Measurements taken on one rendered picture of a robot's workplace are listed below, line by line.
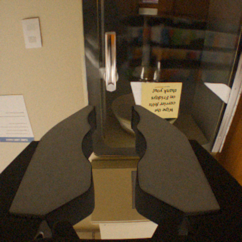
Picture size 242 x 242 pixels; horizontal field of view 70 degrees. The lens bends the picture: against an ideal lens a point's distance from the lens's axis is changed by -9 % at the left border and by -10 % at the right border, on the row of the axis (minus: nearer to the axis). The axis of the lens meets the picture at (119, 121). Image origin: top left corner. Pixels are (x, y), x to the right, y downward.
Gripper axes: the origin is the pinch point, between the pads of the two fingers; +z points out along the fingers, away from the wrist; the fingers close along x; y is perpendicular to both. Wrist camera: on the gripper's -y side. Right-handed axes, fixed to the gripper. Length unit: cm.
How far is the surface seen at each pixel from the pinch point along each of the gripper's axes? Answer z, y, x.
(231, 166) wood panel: 21.4, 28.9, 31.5
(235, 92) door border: 21.8, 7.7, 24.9
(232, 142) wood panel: 24.7, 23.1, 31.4
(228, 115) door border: 21.8, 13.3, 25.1
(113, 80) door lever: 16.6, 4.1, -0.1
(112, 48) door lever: 16.5, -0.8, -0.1
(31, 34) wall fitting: 65, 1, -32
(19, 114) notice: 66, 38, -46
